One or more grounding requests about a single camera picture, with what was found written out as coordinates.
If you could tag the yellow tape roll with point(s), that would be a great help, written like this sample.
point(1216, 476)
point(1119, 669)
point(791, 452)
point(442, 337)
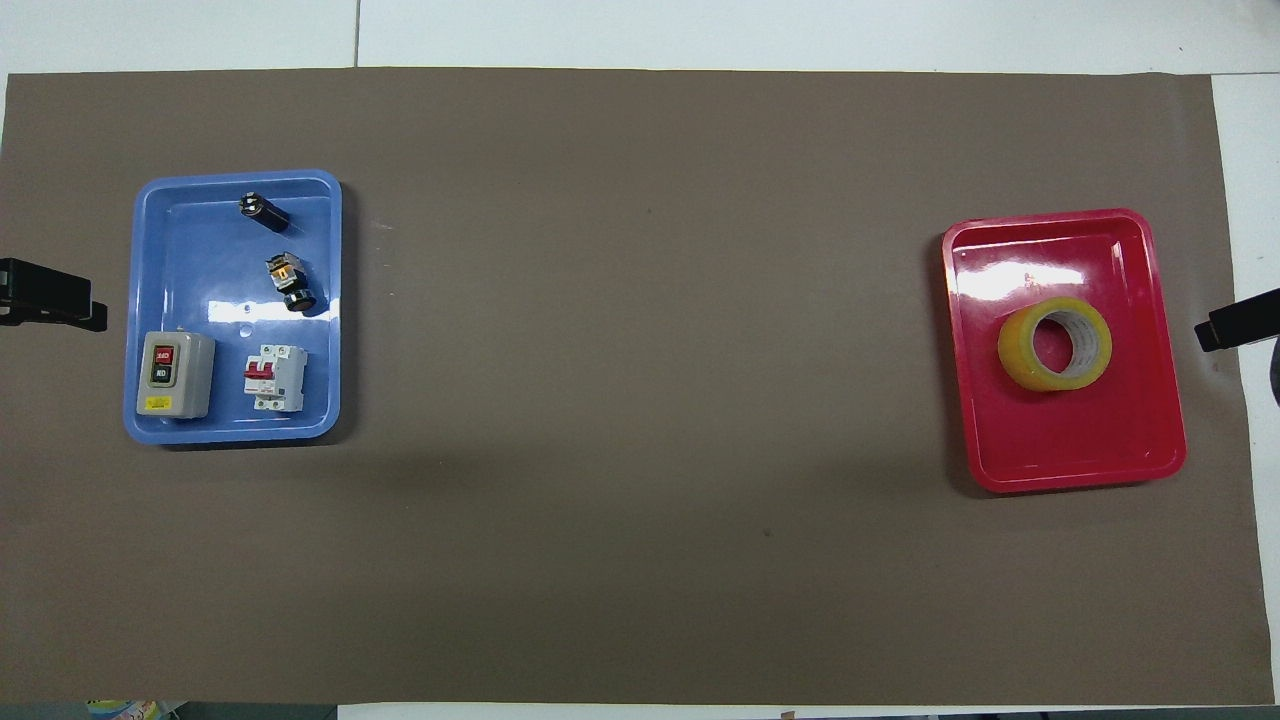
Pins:
point(1020, 360)

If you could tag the white red circuit breaker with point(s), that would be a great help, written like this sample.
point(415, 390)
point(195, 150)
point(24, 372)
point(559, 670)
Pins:
point(275, 378)

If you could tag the small black cylindrical connector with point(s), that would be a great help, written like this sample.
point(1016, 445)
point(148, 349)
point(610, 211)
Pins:
point(264, 211)

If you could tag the red plastic tray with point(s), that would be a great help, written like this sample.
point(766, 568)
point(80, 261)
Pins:
point(1080, 430)

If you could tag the blue plastic tray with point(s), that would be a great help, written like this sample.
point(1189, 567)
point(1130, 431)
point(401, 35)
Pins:
point(200, 270)

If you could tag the black stand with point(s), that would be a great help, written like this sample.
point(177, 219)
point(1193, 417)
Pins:
point(1240, 322)
point(45, 292)

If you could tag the black metal push button switch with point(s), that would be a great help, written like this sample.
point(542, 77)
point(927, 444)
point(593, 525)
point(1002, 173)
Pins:
point(289, 281)

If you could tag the grey push button switch box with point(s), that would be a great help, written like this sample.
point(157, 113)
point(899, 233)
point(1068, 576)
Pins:
point(185, 385)

